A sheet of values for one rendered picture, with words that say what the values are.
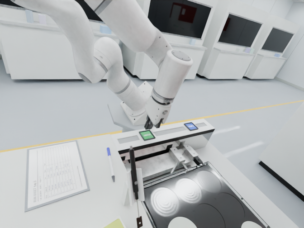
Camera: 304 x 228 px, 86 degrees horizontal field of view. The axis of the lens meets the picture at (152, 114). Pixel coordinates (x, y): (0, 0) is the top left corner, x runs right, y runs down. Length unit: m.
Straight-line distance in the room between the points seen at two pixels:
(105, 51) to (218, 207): 0.76
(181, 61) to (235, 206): 0.54
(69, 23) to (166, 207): 0.67
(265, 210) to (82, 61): 0.98
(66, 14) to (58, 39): 2.48
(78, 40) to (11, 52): 2.54
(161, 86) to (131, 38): 0.17
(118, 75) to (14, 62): 2.51
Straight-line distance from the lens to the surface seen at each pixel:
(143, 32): 0.44
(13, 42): 3.14
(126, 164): 0.67
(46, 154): 0.64
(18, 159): 0.65
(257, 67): 6.84
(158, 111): 0.57
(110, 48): 0.81
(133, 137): 0.71
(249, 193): 0.94
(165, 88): 0.52
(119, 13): 0.43
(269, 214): 0.94
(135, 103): 0.95
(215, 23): 5.12
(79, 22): 0.65
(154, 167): 0.72
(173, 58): 0.48
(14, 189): 0.59
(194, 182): 0.71
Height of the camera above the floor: 1.42
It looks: 32 degrees down
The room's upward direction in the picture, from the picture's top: 14 degrees clockwise
